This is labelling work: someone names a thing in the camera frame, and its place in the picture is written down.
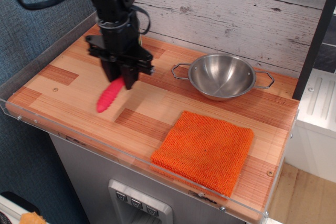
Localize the white toy sink unit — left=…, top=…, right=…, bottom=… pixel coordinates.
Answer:
left=285, top=69, right=335, bottom=182

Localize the orange knitted cloth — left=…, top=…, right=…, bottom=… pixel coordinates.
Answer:
left=151, top=111, right=254, bottom=197

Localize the black vertical post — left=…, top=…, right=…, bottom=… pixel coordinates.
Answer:
left=291, top=0, right=336, bottom=101

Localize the red handled metal spoon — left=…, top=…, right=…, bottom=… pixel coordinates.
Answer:
left=96, top=77, right=124, bottom=113

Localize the clear acrylic table guard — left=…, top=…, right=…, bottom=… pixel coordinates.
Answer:
left=2, top=90, right=299, bottom=223

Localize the black braided cable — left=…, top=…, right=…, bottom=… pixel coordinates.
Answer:
left=0, top=210, right=17, bottom=224

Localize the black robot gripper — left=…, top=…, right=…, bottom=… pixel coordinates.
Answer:
left=86, top=22, right=154, bottom=90

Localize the yellow sponge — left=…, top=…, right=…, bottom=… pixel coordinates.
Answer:
left=19, top=212, right=47, bottom=224

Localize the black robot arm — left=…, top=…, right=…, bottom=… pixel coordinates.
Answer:
left=86, top=0, right=154, bottom=90

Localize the silver metal bowl with handles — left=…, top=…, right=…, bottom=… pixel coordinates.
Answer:
left=171, top=54, right=275, bottom=101

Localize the grey toy fridge cabinet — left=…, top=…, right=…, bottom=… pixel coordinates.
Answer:
left=51, top=135, right=266, bottom=223

